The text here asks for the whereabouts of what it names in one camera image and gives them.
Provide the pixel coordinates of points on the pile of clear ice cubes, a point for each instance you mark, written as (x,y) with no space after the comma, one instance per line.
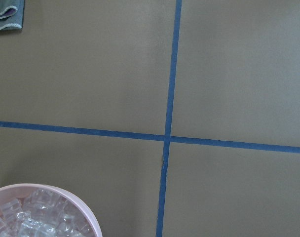
(43,214)

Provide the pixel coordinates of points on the grey folded cloth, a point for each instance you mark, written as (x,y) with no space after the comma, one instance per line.
(11,14)

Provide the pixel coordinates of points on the pink bowl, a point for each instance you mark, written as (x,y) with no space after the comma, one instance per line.
(10,192)

